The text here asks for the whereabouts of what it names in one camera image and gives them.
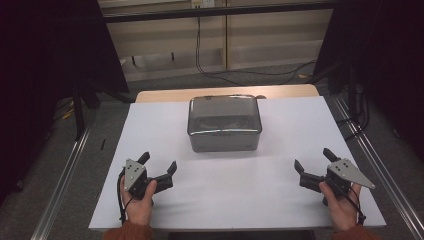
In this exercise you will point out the black curtain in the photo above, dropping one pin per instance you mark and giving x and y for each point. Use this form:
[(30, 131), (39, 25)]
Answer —
[(390, 60), (43, 66)]

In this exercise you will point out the black frame crossbar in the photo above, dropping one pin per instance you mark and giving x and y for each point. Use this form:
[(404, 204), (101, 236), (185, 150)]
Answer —
[(216, 11)]

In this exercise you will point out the black metal stand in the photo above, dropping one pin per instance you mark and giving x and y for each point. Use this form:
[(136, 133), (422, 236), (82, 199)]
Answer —
[(79, 113)]

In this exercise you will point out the person's right hand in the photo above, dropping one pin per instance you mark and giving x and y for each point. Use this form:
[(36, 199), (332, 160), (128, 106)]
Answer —
[(341, 211)]

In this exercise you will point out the transparent grey lidded storage box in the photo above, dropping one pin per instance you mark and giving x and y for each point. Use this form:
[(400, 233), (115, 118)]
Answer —
[(224, 121)]

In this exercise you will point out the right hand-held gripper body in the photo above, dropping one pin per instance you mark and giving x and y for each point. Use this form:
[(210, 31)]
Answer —
[(343, 171)]

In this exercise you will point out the white wall socket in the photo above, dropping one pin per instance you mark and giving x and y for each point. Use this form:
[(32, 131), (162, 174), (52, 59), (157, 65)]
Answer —
[(203, 3)]

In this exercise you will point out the small black floor stick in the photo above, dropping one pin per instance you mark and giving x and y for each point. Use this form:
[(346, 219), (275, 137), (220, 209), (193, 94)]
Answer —
[(103, 144)]

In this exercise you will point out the white board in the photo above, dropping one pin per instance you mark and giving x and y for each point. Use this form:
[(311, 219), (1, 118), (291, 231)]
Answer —
[(233, 193)]

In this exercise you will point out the metal floor rail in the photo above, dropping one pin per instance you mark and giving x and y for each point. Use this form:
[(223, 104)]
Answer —
[(383, 173), (63, 186)]

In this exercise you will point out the person's left hand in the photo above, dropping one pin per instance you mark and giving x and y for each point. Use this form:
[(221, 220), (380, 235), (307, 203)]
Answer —
[(138, 210)]

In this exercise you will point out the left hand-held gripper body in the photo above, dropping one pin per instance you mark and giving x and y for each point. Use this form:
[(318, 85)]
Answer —
[(135, 173)]

